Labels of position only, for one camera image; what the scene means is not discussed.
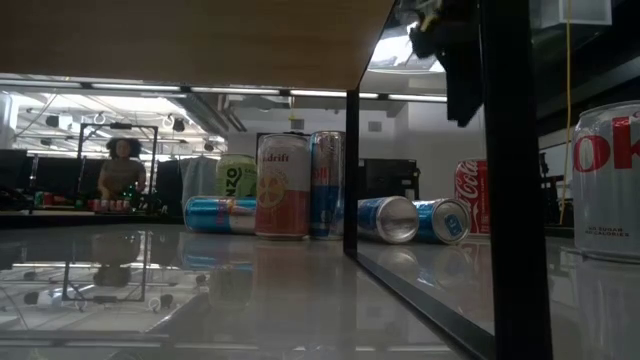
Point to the white red Spindrift can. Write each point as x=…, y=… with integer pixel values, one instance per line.
x=282, y=200

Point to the black box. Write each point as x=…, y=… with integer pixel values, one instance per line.
x=390, y=177

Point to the white ceiling box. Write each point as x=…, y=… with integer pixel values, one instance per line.
x=577, y=12

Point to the wooden shelf board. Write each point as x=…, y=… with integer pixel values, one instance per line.
x=175, y=40

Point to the grey hanging cloth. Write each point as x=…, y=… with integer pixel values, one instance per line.
x=197, y=180

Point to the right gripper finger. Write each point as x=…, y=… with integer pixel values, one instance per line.
x=465, y=80

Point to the red Coca-Cola can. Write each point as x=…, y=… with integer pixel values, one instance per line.
x=469, y=195

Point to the black gantry frame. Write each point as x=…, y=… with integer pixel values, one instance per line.
x=120, y=126

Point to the person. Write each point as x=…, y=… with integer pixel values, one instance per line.
x=121, y=175

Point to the ceiling light strip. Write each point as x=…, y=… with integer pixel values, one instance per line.
x=235, y=91

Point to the green soda can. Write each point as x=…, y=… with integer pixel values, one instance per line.
x=235, y=175

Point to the black shelf side frame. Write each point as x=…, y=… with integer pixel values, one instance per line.
x=515, y=200

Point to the blue silver Red Bull can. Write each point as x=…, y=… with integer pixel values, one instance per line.
x=215, y=215
x=445, y=222
x=327, y=200
x=390, y=220

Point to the silver Diet Coke can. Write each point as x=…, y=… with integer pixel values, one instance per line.
x=607, y=200

